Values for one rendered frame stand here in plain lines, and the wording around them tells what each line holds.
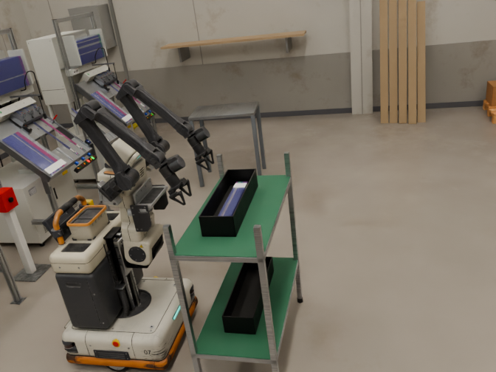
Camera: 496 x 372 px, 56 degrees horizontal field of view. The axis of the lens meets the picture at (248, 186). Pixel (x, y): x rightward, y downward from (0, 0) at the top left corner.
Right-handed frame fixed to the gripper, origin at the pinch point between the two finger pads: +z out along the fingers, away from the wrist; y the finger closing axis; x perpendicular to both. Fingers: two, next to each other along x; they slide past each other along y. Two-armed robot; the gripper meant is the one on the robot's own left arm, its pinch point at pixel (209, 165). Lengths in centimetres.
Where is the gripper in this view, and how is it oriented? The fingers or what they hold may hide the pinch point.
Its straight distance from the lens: 267.1
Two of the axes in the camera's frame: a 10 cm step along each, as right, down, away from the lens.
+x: -8.2, 4.2, 3.9
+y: 2.0, -4.2, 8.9
